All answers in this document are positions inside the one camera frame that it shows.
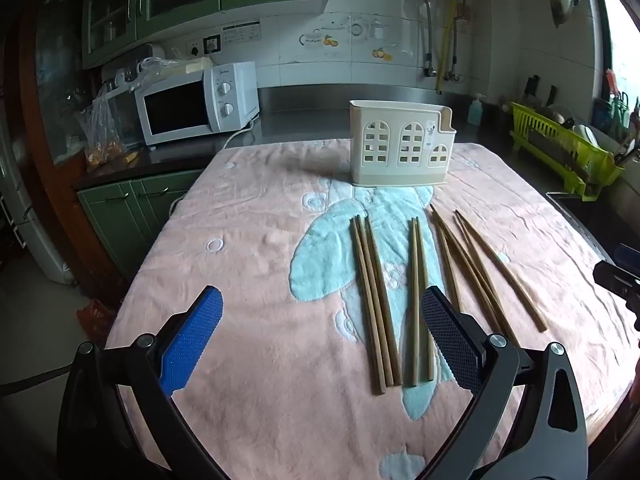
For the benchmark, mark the yellow gas pipe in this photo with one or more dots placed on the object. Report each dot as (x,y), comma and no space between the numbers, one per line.
(444,50)

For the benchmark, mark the green wall cabinet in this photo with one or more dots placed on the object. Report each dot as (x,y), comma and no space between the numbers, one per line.
(115,10)

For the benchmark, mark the black wall socket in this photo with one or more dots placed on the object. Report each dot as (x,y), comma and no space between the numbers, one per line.
(212,43)

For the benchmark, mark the white round appliance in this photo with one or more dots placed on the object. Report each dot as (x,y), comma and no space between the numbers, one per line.
(152,51)

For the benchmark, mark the green base cabinet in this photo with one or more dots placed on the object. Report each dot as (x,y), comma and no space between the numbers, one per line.
(125,215)

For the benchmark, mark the blue soap bottle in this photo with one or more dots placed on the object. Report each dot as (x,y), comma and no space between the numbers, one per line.
(476,110)

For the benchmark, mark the pink and blue towel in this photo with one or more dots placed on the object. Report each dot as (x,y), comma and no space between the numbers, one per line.
(250,260)

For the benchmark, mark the cream plastic chopstick holder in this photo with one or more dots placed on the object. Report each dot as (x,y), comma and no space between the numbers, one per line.
(395,115)

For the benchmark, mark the pale yellow block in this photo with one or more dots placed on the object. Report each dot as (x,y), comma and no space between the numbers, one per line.
(200,65)

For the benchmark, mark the clear plastic bag with food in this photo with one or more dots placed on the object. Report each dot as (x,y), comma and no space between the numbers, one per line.
(102,130)

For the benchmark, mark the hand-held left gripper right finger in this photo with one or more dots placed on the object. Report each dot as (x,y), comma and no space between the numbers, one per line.
(450,345)

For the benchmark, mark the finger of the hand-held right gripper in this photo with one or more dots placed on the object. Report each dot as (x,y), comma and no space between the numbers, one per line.
(629,253)
(615,277)

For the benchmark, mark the white label sticker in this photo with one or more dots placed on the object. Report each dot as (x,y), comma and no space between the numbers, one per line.
(241,35)

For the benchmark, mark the white refrigerator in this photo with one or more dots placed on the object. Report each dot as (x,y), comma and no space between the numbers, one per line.
(30,220)

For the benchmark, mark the red bottle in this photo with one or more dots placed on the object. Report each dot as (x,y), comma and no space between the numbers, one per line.
(611,82)

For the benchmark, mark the white countertop appliance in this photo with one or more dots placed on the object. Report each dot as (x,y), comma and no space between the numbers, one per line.
(120,80)

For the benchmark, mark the yellow food stick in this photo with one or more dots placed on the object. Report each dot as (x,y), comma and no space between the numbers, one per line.
(131,157)

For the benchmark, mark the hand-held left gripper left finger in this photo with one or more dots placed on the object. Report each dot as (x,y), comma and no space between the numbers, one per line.
(192,340)

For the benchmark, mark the white wall socket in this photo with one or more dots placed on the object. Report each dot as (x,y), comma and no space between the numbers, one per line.
(192,48)

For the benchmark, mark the teapot and orange wall decal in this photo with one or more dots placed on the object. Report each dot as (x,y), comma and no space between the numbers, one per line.
(327,40)

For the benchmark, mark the white microwave oven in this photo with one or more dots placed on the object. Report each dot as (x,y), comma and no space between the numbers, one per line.
(170,110)

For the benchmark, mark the green dish rack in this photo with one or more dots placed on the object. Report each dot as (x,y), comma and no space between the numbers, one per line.
(560,145)

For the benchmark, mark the steel sink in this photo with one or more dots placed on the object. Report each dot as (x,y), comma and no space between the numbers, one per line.
(590,220)

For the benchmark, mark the red plastic bag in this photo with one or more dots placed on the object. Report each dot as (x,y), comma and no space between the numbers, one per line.
(97,322)

